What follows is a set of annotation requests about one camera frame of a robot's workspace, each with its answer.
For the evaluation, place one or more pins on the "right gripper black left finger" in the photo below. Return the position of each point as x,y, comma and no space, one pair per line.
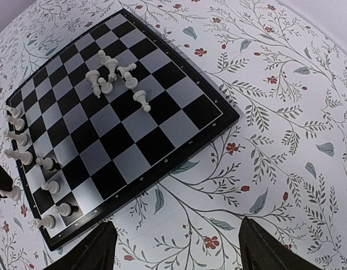
95,251

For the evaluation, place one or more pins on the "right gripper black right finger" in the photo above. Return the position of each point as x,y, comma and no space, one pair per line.
260,250

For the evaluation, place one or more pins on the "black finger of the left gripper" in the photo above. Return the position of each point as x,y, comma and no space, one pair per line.
6,182

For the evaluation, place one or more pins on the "white knight chess piece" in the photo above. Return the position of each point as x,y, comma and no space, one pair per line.
14,194

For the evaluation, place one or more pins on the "white pawn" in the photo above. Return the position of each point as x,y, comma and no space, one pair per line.
140,96

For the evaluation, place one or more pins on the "floral patterned table mat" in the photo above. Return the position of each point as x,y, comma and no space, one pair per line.
284,164

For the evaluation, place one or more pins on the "white queen lying down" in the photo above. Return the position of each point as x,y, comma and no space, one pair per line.
92,77

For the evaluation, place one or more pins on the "black and white chessboard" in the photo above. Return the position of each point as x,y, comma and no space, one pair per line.
107,150

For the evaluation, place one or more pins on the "white piece showing black base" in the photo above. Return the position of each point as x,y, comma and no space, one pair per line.
123,69

